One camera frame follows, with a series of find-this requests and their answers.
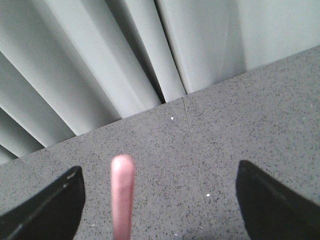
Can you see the grey curtain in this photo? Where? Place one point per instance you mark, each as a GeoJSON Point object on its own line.
{"type": "Point", "coordinates": [68, 67]}

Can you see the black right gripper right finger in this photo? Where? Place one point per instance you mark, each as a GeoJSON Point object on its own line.
{"type": "Point", "coordinates": [272, 211]}

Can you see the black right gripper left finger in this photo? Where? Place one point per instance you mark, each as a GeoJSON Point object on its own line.
{"type": "Point", "coordinates": [54, 213]}

